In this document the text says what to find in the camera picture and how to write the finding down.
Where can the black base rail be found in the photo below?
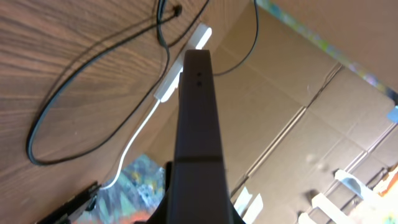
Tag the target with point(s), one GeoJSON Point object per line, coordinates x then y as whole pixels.
{"type": "Point", "coordinates": [71, 210]}

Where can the Samsung Galaxy smartphone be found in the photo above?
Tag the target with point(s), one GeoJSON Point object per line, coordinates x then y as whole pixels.
{"type": "Point", "coordinates": [198, 190]}

